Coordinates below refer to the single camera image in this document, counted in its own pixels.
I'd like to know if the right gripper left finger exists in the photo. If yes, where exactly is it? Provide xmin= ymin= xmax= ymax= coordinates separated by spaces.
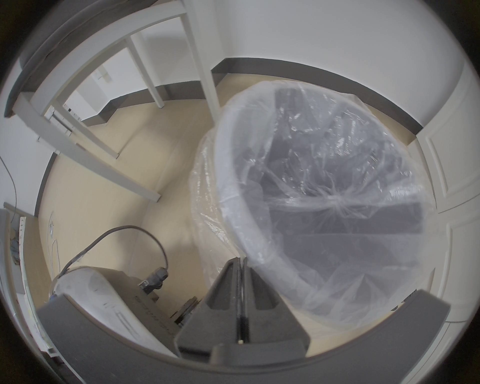
xmin=175 ymin=257 xmax=241 ymax=362

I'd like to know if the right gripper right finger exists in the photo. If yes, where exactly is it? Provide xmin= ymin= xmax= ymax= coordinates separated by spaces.
xmin=211 ymin=257 xmax=311 ymax=366

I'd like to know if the clear plastic bag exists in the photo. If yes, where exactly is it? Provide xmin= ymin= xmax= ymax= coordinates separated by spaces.
xmin=189 ymin=77 xmax=437 ymax=332

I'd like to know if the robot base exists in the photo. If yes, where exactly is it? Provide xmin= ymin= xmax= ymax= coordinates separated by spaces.
xmin=35 ymin=264 xmax=205 ymax=359

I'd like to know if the white trash bin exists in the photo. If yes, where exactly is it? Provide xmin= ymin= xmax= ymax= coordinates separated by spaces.
xmin=210 ymin=79 xmax=437 ymax=327

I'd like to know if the white wardrobe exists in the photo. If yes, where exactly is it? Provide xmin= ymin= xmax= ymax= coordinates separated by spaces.
xmin=407 ymin=64 xmax=480 ymax=376

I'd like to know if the dark grey seat white stool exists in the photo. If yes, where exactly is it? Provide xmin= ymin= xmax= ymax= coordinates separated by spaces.
xmin=4 ymin=0 xmax=222 ymax=203

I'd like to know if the black cable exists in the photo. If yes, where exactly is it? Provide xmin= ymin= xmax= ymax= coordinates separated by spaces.
xmin=56 ymin=225 xmax=170 ymax=295

